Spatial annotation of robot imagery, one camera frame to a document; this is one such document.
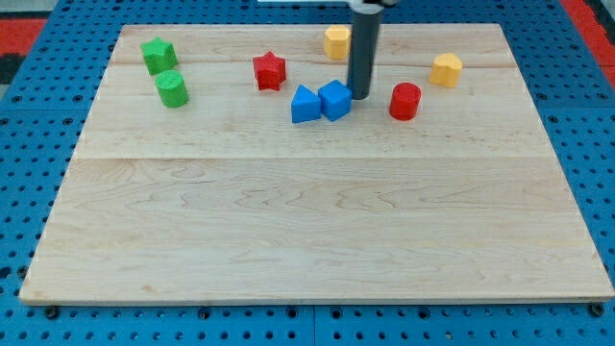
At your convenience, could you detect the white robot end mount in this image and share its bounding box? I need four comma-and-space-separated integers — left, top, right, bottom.
258, 0, 399, 12

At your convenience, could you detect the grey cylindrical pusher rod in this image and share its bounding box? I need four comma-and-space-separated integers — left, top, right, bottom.
347, 9, 382, 100

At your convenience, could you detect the blue cube block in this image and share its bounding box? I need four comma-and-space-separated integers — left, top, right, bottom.
318, 80, 352, 121

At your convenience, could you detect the yellow hexagon block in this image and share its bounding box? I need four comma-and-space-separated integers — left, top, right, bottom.
323, 25, 351, 60

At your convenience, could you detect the red cylinder block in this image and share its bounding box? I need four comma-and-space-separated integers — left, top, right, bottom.
389, 83, 422, 121

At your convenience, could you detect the yellow heart block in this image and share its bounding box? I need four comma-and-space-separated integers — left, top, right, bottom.
429, 53, 463, 88

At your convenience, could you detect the blue triangle block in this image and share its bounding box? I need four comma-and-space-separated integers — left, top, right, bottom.
291, 85, 321, 124

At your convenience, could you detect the red star block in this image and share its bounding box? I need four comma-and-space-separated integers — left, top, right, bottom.
253, 51, 286, 91

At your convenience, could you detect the wooden board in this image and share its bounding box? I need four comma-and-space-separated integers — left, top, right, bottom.
19, 24, 614, 307

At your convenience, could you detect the green cylinder block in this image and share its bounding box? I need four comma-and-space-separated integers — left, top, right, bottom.
155, 70, 189, 108

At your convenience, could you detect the green star block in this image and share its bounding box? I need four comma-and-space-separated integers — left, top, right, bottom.
140, 37, 178, 75

